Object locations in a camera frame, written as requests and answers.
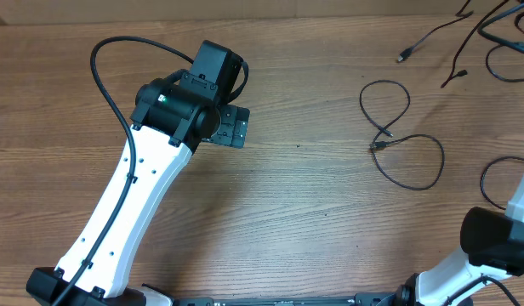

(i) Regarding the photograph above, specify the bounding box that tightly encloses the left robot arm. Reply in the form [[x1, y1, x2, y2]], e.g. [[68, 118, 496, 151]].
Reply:
[[26, 41, 249, 306]]

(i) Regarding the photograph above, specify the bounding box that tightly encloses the thin black USB cable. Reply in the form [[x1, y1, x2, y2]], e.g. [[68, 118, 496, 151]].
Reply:
[[396, 0, 512, 89]]

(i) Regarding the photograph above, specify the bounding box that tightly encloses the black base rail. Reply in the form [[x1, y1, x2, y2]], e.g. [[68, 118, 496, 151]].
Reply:
[[172, 292, 395, 306]]

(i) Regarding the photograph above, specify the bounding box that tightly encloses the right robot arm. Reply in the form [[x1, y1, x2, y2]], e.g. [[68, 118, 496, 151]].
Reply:
[[390, 174, 524, 306]]

